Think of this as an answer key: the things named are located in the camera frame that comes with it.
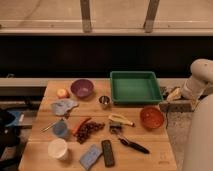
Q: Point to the purple bowl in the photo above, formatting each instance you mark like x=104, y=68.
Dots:
x=82, y=88

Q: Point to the orange carrot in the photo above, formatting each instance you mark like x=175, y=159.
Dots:
x=79, y=125

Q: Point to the white paper cup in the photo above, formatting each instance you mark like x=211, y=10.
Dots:
x=58, y=149

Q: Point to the small metal cup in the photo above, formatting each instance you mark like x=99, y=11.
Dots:
x=104, y=100

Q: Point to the metal spoon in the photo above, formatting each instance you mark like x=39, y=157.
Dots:
x=50, y=126

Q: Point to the grey blue cloth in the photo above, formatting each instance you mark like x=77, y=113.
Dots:
x=62, y=106

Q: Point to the dark red grape bunch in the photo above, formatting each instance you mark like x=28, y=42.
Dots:
x=87, y=129

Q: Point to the orange bowl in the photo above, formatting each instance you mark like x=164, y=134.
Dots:
x=151, y=118

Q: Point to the banana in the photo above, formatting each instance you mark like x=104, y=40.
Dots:
x=121, y=119

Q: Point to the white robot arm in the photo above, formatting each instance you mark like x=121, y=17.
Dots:
x=198, y=155

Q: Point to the blue sponge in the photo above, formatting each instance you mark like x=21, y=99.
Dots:
x=89, y=158

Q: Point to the apple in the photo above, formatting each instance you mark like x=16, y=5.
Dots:
x=62, y=93

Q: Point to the small dark toy block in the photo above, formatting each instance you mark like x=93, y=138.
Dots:
x=115, y=127

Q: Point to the green plastic tray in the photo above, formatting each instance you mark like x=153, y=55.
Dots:
x=135, y=87

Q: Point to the black handled utensil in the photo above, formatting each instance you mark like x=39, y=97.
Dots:
x=132, y=144

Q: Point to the dark rectangular remote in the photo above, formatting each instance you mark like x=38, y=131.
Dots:
x=108, y=153

